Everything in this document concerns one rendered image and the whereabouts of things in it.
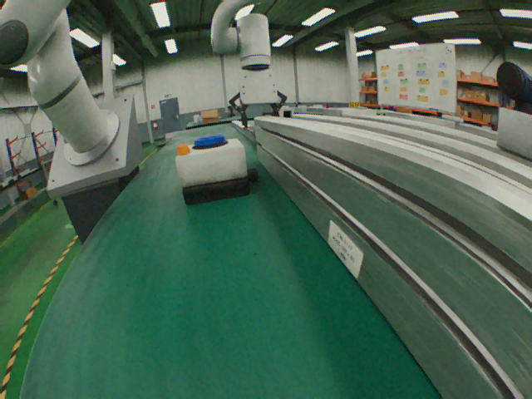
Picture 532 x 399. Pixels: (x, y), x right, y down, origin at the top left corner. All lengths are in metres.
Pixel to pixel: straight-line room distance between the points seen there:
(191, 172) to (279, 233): 0.12
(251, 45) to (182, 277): 0.54
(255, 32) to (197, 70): 11.13
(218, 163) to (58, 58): 0.41
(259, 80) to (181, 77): 11.13
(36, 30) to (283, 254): 0.45
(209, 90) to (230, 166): 11.30
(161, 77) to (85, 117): 11.30
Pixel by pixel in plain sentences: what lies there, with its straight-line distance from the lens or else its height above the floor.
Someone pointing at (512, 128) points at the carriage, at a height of 0.89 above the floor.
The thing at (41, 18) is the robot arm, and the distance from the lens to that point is 0.42.
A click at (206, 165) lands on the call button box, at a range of 0.24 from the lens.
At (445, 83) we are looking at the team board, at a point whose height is 1.36.
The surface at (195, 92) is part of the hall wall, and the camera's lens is 11.48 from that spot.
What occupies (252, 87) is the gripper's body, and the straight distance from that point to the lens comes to 0.57.
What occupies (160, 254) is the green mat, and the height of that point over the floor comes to 0.78.
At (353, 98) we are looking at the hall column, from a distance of 8.50.
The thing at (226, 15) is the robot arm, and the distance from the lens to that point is 0.54.
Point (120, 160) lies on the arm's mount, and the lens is 0.54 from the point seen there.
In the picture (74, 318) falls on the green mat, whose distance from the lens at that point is 0.18.
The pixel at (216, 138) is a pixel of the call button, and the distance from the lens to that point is 0.25.
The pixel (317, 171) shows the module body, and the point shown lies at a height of 0.83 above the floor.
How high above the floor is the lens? 0.88
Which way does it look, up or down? 25 degrees down
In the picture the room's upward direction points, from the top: 5 degrees counter-clockwise
